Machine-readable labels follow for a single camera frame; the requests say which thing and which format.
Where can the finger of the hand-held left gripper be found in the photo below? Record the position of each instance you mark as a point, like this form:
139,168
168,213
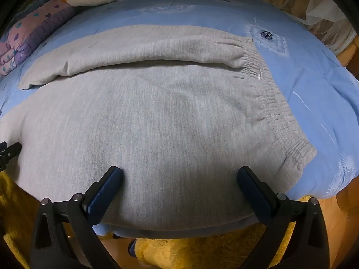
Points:
11,151

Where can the purple printed quilt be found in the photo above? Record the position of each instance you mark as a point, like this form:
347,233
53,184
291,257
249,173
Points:
36,25

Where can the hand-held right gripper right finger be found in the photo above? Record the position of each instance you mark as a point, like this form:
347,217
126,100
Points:
252,193

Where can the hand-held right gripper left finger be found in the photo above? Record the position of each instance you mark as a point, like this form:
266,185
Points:
108,190

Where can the grey pants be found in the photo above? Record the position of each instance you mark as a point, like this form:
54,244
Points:
154,117

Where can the dark blue slipper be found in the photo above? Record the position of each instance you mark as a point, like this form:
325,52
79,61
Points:
132,248

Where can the white sheer curtain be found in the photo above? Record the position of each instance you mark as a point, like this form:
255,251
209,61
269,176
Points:
322,16

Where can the yellow fleece garment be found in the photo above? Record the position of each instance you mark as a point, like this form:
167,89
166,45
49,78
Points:
196,255

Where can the blue dandelion print blanket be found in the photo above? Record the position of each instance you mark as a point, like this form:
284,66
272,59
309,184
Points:
308,75

